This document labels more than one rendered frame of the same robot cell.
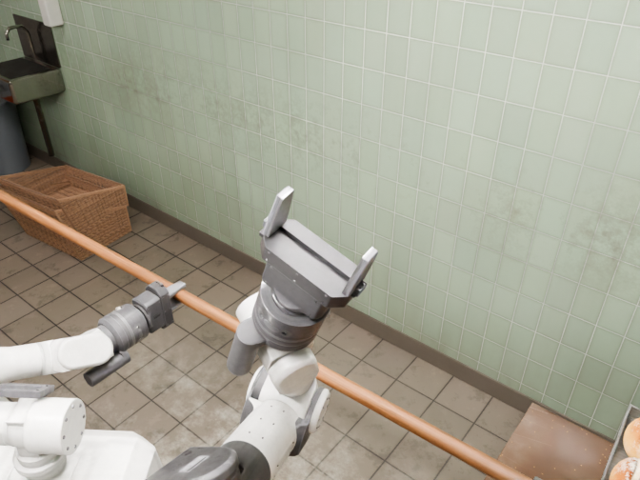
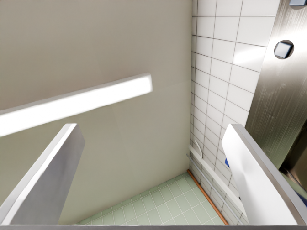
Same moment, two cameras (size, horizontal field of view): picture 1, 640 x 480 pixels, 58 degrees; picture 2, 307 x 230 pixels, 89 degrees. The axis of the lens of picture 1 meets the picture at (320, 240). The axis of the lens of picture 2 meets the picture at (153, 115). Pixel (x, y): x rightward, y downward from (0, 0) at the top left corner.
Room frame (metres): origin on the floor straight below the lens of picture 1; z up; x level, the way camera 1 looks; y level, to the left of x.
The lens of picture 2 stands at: (0.45, 0.06, 1.67)
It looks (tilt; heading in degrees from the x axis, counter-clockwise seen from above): 51 degrees up; 297
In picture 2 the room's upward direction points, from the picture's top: 38 degrees counter-clockwise
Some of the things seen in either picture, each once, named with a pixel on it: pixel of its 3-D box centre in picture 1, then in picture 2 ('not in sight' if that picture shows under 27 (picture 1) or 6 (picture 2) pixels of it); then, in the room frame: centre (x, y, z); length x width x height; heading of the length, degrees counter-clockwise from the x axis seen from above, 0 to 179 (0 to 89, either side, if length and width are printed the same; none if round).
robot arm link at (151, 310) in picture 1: (142, 315); not in sight; (0.99, 0.40, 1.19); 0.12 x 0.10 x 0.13; 142
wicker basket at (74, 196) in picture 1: (65, 191); not in sight; (3.12, 1.58, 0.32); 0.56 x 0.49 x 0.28; 59
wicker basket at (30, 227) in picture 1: (70, 217); not in sight; (3.13, 1.59, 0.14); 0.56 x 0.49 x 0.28; 57
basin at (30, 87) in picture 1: (26, 95); not in sight; (3.81, 2.01, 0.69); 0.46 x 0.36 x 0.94; 51
